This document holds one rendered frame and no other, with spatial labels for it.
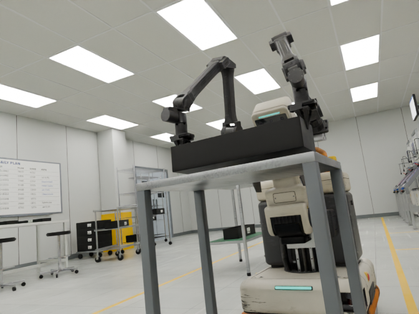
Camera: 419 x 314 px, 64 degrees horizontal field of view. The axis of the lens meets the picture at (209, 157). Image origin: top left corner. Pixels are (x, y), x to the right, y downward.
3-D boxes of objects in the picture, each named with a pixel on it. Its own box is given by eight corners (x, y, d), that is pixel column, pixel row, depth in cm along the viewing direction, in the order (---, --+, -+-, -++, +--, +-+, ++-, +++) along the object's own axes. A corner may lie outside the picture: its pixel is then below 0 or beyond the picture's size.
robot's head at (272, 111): (263, 124, 200) (254, 103, 193) (297, 116, 190) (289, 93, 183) (259, 137, 189) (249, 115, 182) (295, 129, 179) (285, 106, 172)
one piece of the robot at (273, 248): (280, 277, 226) (264, 157, 240) (368, 277, 199) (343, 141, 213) (262, 290, 197) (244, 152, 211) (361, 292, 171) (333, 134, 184)
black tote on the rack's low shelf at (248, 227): (238, 238, 354) (237, 228, 356) (224, 239, 362) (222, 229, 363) (255, 233, 405) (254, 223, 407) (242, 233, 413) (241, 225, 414)
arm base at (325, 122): (328, 121, 175) (305, 126, 181) (324, 109, 170) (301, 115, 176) (328, 132, 170) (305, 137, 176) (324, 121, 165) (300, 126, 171)
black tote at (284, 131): (316, 152, 130) (312, 125, 132) (303, 146, 116) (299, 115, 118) (194, 175, 158) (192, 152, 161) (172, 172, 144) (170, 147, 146)
